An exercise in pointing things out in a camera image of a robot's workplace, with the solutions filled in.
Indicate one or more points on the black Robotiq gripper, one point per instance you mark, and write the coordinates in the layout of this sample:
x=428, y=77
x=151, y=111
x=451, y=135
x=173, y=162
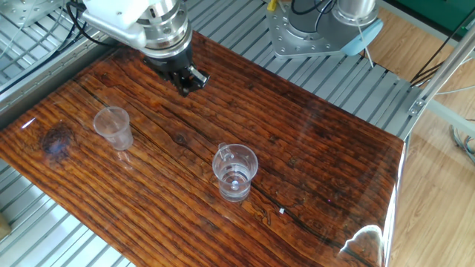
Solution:
x=170, y=65

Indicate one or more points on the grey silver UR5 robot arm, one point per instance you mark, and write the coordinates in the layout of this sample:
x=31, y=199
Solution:
x=326, y=26

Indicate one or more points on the clear plain plastic cup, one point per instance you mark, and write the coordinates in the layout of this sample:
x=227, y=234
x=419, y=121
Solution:
x=113, y=130

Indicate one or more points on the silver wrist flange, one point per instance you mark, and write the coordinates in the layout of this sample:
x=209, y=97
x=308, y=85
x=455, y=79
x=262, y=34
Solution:
x=167, y=33

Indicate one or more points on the yellow plastic clip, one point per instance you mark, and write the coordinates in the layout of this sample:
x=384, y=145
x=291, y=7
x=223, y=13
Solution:
x=272, y=4

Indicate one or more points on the glossy wood grain board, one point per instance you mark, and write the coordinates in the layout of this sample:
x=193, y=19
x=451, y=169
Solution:
x=297, y=148

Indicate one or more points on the white zip tie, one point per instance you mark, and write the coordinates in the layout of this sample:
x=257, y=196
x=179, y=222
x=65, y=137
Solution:
x=365, y=48

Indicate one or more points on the perforated silver plate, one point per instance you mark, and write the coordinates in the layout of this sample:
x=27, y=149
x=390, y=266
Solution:
x=22, y=9

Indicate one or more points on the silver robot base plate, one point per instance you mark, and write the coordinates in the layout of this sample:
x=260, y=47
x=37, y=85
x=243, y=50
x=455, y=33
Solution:
x=282, y=41

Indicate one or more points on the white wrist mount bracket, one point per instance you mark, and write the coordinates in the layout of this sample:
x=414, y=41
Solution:
x=111, y=11

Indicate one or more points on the aluminium table rail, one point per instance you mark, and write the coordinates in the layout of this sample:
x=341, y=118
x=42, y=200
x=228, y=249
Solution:
x=55, y=68

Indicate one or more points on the aluminium frame post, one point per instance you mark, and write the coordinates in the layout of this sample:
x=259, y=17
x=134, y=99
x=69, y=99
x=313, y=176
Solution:
x=441, y=70

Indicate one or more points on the grey frame crossbar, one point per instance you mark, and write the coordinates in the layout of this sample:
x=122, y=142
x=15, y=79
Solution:
x=456, y=118

